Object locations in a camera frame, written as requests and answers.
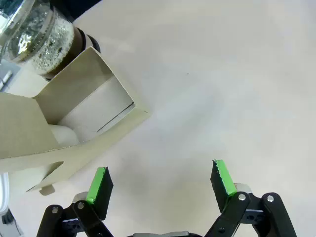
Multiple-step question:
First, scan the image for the clear plastic soda bottle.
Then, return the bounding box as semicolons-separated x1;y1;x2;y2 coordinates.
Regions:
0;0;102;81

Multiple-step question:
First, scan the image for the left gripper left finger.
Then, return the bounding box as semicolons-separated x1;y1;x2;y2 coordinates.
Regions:
36;166;115;237

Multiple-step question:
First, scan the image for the brown cardboard cup carrier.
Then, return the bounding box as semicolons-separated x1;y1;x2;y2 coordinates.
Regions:
0;45;151;197

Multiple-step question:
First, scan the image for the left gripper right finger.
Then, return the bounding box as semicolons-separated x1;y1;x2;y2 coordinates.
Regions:
204;159;298;237

